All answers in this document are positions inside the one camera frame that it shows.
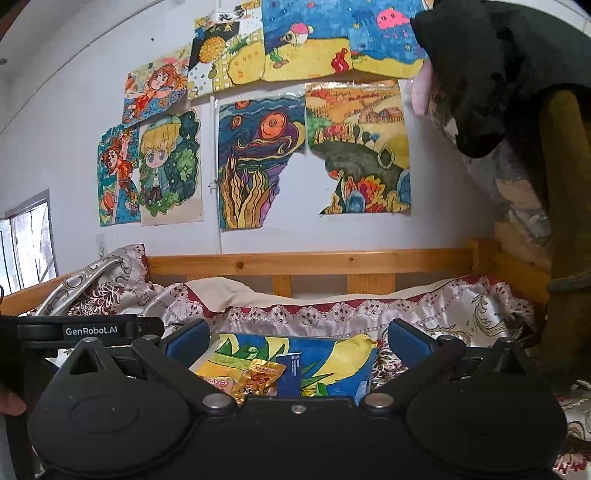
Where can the wooden bed frame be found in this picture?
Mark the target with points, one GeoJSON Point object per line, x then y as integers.
{"type": "Point", "coordinates": [366, 272]}

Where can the gold foil snack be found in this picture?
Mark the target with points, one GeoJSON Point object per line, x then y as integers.
{"type": "Point", "coordinates": [260, 375]}

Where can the floral satin bedspread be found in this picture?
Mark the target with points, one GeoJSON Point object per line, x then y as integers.
{"type": "Point", "coordinates": [476, 311]}

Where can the grey tray with drawing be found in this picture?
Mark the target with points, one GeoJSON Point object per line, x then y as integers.
{"type": "Point", "coordinates": [329, 367]}

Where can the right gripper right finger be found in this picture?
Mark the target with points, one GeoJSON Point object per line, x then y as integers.
{"type": "Point", "coordinates": [427, 360]}

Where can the landscape hills drawing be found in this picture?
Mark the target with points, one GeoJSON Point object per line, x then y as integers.
{"type": "Point", "coordinates": [359, 131]}

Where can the blue sea drawing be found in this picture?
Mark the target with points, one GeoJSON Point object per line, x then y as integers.
{"type": "Point", "coordinates": [381, 36]}

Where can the starry night drawing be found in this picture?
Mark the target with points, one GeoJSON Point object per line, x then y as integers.
{"type": "Point", "coordinates": [255, 140]}

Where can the white wall pipe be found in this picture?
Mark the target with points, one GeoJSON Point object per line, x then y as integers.
{"type": "Point", "coordinates": [213, 186]}

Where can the pineapple city drawing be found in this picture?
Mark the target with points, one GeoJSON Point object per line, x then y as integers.
{"type": "Point", "coordinates": [227, 50]}

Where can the anime girl top drawing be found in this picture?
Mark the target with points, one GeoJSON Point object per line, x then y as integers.
{"type": "Point", "coordinates": [154, 87]}

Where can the dark blue sachet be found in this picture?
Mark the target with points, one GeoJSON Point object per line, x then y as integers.
{"type": "Point", "coordinates": [289, 383]}

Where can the blond boy drawing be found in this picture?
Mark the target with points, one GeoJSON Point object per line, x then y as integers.
{"type": "Point", "coordinates": [170, 170]}

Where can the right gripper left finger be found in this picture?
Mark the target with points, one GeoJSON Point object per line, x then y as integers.
{"type": "Point", "coordinates": [168, 360]}

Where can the orange girl drawing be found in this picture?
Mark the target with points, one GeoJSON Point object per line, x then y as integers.
{"type": "Point", "coordinates": [117, 159]}

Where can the window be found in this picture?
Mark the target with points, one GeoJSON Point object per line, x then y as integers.
{"type": "Point", "coordinates": [27, 256]}

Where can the person's hand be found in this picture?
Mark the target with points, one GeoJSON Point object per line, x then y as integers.
{"type": "Point", "coordinates": [10, 403]}

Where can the yellow beach drawing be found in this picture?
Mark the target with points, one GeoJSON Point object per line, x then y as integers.
{"type": "Point", "coordinates": [304, 40]}

